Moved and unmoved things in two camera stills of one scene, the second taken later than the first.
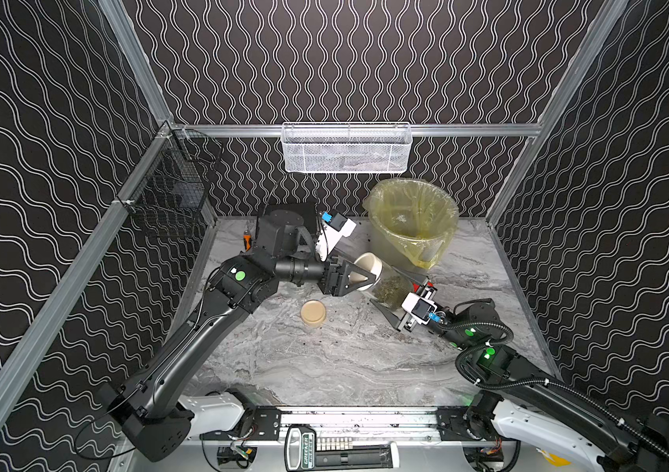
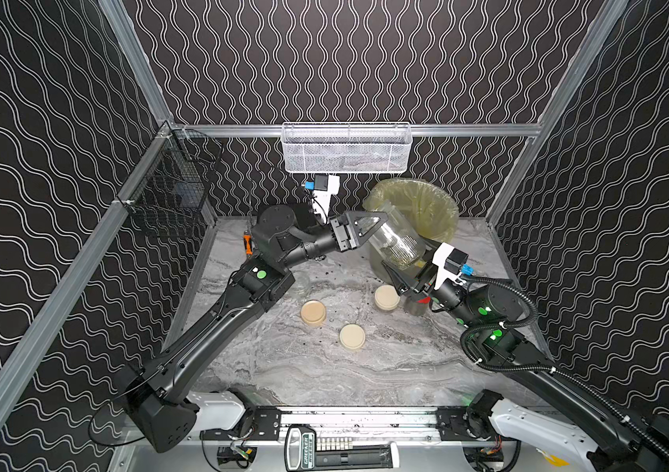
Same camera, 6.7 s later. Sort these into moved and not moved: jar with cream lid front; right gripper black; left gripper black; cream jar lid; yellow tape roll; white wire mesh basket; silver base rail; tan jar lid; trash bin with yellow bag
Moved: cream jar lid; jar with cream lid front; right gripper black; left gripper black
Not moved: white wire mesh basket; silver base rail; yellow tape roll; tan jar lid; trash bin with yellow bag
